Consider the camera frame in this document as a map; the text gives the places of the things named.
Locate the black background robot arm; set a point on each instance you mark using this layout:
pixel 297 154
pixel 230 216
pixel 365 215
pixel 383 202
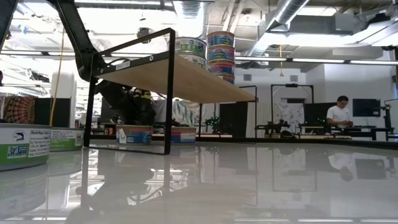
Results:
pixel 273 127

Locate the black camera stand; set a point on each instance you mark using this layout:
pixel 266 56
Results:
pixel 387 118

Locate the ceiling light strip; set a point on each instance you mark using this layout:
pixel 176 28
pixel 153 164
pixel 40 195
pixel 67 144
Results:
pixel 261 59
pixel 317 60
pixel 373 62

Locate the wooden box platform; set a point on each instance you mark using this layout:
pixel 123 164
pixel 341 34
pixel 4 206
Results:
pixel 186 81

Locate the patterned mandala tapestry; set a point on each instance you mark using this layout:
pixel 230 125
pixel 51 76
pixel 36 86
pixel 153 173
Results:
pixel 20 109

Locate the yellow tape tag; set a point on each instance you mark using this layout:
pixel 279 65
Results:
pixel 141 95

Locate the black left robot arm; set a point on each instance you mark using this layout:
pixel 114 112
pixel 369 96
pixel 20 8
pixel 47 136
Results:
pixel 74 31

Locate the background robot with green lights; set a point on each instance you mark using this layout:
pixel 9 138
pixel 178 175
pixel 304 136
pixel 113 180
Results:
pixel 212 123

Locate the black ceiling fixture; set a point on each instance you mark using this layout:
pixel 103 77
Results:
pixel 144 32

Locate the person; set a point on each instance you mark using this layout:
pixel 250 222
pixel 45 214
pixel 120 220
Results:
pixel 337 115

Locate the black background table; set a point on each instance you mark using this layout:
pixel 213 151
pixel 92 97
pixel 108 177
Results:
pixel 367 129

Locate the black metal frame stand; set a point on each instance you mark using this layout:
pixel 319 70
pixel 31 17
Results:
pixel 292 85

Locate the black wall monitor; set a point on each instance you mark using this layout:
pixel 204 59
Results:
pixel 367 108

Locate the white board with drawings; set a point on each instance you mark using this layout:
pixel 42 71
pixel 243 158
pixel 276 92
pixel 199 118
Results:
pixel 290 113

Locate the grey wall vent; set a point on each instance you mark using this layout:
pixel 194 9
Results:
pixel 293 78
pixel 247 77

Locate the black partition panel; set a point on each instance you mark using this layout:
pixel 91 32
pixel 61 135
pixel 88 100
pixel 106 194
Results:
pixel 233 118
pixel 53 113

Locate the pale hanging cloth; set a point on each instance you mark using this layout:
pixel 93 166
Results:
pixel 186 112

